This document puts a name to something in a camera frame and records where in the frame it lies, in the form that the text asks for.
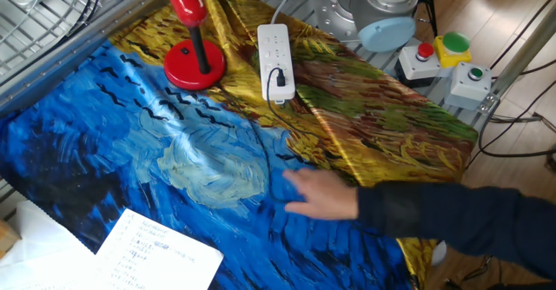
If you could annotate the black tripod leg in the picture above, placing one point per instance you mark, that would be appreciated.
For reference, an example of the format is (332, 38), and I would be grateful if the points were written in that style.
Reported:
(429, 3)

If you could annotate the white paper sheet with writing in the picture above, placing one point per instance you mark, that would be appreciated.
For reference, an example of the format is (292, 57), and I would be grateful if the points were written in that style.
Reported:
(156, 255)

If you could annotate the forearm in dark blue sleeve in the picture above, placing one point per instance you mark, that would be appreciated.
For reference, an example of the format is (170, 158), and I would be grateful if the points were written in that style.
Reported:
(456, 220)

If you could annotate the Van Gogh painting cloth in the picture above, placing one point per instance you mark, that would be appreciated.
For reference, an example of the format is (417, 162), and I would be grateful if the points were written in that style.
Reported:
(130, 142)

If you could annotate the yellow box with green button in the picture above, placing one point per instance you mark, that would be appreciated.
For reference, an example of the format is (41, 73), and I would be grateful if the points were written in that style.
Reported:
(454, 49)

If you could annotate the red desk lamp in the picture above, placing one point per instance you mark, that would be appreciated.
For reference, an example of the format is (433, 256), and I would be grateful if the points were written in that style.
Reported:
(182, 70)

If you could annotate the small open cardboard box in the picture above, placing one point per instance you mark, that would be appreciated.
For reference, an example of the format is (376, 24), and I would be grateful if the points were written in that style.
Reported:
(8, 238)

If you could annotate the grey box with red button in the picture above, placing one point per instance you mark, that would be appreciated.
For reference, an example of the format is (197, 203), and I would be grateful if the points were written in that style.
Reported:
(415, 66)

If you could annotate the aluminium frame post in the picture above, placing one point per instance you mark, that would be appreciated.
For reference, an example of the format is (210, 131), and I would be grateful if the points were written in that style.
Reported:
(521, 51)

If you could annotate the blank white paper sheets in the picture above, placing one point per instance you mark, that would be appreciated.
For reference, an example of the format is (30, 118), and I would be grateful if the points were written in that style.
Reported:
(39, 255)

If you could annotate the white power strip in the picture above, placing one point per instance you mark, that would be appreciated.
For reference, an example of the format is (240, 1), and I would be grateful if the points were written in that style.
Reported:
(273, 42)

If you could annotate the aluminium table edge rail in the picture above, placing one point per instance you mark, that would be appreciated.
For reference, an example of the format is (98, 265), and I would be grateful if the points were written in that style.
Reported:
(65, 60)

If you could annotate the grey box small green button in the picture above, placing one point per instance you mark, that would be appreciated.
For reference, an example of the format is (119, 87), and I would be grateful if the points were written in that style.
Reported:
(467, 88)

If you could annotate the person's bare hand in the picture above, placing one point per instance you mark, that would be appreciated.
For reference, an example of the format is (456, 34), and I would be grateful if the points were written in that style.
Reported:
(330, 196)

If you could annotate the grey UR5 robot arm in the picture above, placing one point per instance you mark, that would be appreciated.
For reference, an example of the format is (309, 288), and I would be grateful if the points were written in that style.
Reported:
(382, 16)

